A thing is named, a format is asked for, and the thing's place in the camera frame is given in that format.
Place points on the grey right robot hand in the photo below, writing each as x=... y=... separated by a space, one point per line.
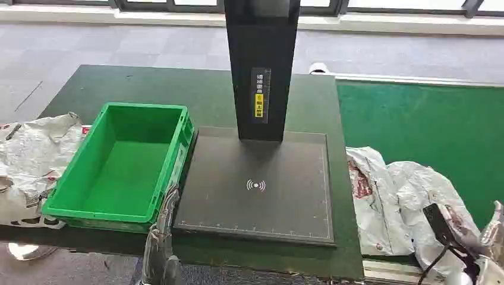
x=438 y=222

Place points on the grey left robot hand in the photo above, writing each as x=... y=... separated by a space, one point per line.
x=159 y=251

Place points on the white grey parcel bag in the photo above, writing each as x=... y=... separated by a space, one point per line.
x=417 y=185

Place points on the white parcel bag red print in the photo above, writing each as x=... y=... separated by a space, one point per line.
x=374 y=212

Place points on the green plastic crate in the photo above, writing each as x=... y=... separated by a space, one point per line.
x=126 y=169

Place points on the black scanner stand with base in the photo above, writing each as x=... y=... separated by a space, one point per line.
x=260 y=188

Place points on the shiny metal floor plate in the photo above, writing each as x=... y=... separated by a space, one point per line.
x=27 y=251

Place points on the dark green table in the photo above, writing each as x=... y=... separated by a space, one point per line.
x=165 y=88

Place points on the white round object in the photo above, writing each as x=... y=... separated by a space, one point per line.
x=319 y=68

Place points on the dark window frame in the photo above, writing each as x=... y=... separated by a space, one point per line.
x=354 y=5

